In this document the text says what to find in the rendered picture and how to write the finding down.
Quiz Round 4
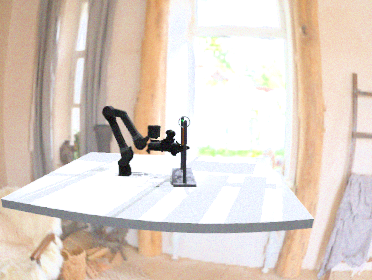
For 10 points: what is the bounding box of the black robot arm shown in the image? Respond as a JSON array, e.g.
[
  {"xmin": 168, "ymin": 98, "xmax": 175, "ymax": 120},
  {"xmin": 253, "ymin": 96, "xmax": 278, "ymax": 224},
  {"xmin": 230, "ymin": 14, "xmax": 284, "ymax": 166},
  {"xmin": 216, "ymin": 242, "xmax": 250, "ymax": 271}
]
[{"xmin": 102, "ymin": 106, "xmax": 176, "ymax": 177}]

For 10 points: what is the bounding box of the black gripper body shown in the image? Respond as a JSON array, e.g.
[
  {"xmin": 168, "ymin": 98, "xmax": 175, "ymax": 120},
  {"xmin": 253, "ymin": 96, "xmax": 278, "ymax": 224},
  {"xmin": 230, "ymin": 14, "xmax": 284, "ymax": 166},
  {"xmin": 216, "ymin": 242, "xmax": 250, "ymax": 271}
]
[{"xmin": 159, "ymin": 138, "xmax": 177, "ymax": 156}]

